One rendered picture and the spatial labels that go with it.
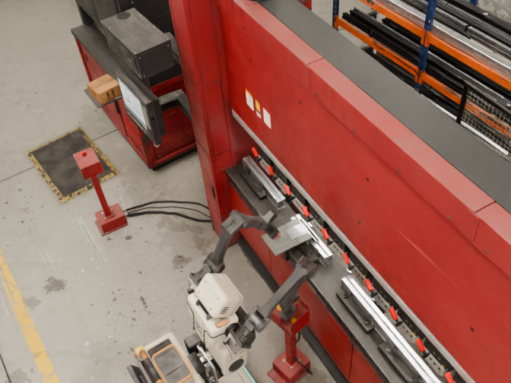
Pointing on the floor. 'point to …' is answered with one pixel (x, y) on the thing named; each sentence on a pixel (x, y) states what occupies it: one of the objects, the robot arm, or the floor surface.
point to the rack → (424, 53)
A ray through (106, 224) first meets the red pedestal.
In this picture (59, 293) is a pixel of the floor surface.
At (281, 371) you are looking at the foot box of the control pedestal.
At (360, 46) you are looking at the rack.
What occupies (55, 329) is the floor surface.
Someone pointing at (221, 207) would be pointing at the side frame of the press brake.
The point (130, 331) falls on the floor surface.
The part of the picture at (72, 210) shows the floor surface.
